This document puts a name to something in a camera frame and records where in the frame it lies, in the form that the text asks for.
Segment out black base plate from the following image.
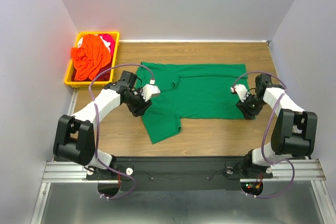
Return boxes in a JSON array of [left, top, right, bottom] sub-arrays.
[[83, 156, 272, 196]]

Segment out orange t shirt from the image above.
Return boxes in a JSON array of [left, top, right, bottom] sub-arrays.
[[70, 34, 114, 80]]

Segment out yellow plastic bin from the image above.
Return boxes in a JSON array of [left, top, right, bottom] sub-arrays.
[[64, 31, 120, 88]]

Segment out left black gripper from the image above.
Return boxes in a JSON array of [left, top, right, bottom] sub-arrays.
[[124, 87, 152, 117]]

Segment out pink white t shirt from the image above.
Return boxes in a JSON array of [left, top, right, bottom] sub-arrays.
[[77, 33, 116, 54]]

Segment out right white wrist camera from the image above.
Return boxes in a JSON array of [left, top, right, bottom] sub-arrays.
[[230, 84, 248, 102]]

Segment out aluminium frame rail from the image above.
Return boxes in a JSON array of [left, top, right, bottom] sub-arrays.
[[30, 87, 91, 224]]

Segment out green t shirt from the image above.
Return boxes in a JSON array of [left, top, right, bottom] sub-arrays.
[[136, 62, 248, 144]]

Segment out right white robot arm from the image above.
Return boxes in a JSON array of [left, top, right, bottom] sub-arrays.
[[230, 72, 318, 177]]

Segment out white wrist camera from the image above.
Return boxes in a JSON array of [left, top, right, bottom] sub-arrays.
[[141, 79, 161, 102], [230, 84, 248, 102]]

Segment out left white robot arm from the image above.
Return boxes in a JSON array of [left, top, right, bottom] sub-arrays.
[[53, 71, 161, 179]]

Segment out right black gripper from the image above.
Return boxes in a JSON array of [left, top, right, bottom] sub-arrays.
[[235, 92, 267, 120]]

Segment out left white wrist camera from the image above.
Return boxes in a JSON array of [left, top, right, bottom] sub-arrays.
[[141, 79, 161, 102]]

